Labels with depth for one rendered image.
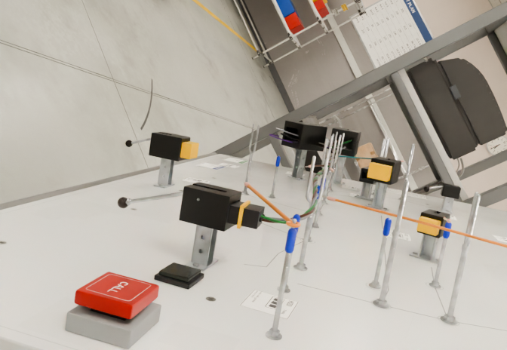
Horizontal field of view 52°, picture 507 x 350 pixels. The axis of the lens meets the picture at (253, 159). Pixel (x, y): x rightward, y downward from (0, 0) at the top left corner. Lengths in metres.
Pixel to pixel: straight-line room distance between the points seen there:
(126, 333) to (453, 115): 1.34
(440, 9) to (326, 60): 1.82
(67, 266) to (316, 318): 0.26
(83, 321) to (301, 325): 0.20
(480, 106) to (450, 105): 0.08
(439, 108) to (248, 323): 1.22
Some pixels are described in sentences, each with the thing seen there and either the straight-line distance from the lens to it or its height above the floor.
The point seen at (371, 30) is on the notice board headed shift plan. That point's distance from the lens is 8.36.
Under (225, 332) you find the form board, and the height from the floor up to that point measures 1.16.
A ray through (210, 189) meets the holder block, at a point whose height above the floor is 1.15.
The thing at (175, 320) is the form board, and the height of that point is 1.13.
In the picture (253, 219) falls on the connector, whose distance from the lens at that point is 0.57.
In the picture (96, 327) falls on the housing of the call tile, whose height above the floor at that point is 1.10.
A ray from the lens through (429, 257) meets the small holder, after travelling 0.84.
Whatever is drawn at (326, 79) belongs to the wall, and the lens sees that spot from 8.30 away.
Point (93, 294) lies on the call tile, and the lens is 0.43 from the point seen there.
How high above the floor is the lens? 1.36
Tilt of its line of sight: 15 degrees down
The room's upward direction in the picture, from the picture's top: 64 degrees clockwise
